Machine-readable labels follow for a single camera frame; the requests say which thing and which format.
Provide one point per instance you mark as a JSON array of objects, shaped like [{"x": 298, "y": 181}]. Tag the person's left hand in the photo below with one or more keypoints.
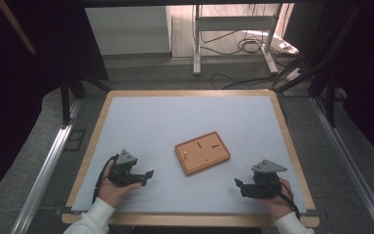
[{"x": 110, "y": 192}]

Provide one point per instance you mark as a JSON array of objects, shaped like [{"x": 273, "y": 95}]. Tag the wooden bar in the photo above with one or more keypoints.
[{"x": 16, "y": 27}]

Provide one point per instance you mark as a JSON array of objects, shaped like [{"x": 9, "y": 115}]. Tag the white power strip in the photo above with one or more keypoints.
[{"x": 293, "y": 74}]

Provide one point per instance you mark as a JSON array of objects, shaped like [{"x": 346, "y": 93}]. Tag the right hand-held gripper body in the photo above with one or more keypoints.
[{"x": 266, "y": 185}]

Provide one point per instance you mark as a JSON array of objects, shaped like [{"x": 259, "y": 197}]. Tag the wooden photo frame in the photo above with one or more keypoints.
[{"x": 204, "y": 156}]

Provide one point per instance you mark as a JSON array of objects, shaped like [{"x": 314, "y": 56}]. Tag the white cabinet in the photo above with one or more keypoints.
[{"x": 126, "y": 29}]

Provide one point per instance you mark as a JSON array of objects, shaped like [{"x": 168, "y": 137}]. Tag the white metal stand frame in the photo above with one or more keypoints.
[{"x": 233, "y": 23}]

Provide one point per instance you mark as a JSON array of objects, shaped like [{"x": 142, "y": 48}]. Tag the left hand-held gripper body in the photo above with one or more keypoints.
[{"x": 123, "y": 169}]

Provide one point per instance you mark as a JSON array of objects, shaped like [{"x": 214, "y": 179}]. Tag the black metal stand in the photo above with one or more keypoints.
[
  {"x": 330, "y": 97},
  {"x": 65, "y": 100}
]

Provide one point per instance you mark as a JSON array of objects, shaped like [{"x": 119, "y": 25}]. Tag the aluminium rail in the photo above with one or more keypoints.
[
  {"x": 42, "y": 178},
  {"x": 350, "y": 165}
]

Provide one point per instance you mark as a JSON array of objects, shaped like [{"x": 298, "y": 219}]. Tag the person's right hand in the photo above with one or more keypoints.
[{"x": 280, "y": 204}]

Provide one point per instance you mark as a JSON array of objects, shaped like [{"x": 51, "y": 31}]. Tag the white table mat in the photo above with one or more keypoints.
[{"x": 142, "y": 123}]

